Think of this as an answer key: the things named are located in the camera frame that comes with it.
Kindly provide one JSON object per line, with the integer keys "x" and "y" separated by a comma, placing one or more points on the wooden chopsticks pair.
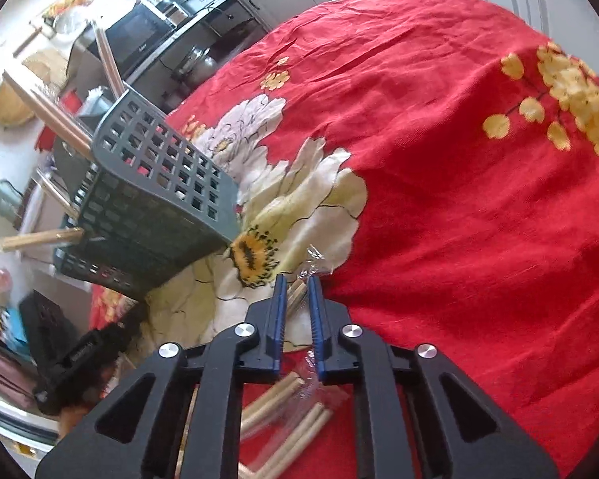
{"x": 304, "y": 424}
{"x": 55, "y": 192}
{"x": 295, "y": 297}
{"x": 35, "y": 239}
{"x": 50, "y": 114}
{"x": 107, "y": 65}

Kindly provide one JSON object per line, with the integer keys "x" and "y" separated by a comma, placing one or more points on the small fruit wall poster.
{"x": 67, "y": 2}

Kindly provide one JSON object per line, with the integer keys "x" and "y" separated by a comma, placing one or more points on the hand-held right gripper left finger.
{"x": 279, "y": 309}

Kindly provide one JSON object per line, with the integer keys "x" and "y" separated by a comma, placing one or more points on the metal shelf table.
{"x": 229, "y": 5}

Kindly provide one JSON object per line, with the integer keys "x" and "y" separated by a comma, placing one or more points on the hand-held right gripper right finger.
{"x": 315, "y": 319}

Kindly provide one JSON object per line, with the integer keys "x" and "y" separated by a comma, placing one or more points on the round bamboo mat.
{"x": 45, "y": 62}

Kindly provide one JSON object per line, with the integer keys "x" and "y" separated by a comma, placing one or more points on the green plastic utensil basket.
{"x": 144, "y": 219}

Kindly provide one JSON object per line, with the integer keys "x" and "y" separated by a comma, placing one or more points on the steel cooking pot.
{"x": 197, "y": 62}

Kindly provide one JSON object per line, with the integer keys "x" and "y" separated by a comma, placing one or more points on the round bamboo basket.
{"x": 12, "y": 105}

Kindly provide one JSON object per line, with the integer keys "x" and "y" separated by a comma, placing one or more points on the red floral tablecloth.
{"x": 454, "y": 184}

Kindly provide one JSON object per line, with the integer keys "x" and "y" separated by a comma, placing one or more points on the black microwave oven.
{"x": 137, "y": 35}

